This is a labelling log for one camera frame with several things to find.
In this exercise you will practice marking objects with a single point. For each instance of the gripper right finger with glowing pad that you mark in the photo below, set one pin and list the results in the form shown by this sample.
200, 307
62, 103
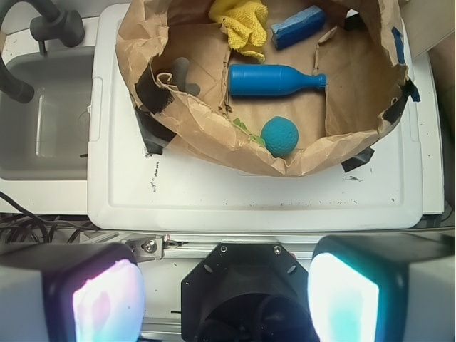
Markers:
383, 287

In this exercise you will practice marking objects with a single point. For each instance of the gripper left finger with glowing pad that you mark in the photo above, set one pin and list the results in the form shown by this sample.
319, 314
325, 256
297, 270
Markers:
70, 292

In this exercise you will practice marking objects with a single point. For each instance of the blue sponge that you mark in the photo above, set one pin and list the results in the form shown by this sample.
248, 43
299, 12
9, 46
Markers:
298, 27

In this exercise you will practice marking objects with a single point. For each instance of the grey toy sink basin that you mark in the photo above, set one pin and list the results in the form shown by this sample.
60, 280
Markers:
47, 138

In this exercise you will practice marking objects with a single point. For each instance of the blue textured ball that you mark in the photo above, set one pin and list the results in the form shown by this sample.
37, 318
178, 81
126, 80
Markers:
280, 136

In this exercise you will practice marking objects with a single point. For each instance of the crumpled brown paper bag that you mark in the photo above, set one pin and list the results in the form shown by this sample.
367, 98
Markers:
359, 50

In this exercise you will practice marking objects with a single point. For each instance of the green plush toy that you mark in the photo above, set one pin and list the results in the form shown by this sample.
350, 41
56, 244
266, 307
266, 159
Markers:
252, 136

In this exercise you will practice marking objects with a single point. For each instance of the grey plush mouse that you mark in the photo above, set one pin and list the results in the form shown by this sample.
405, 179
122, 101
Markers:
179, 71

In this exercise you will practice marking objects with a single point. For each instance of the blue plastic bottle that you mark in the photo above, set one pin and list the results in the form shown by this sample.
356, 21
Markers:
245, 80

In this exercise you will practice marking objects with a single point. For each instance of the dark grey toy faucet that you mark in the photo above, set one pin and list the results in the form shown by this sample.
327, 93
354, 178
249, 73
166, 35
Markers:
52, 23

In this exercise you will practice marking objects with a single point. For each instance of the yellow microfibre cloth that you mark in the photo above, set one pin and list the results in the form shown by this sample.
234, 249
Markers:
244, 23

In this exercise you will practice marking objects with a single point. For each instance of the aluminium frame rail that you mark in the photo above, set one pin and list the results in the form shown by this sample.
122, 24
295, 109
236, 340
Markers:
150, 247

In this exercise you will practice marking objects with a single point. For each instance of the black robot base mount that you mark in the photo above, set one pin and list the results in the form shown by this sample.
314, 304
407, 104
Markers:
247, 294

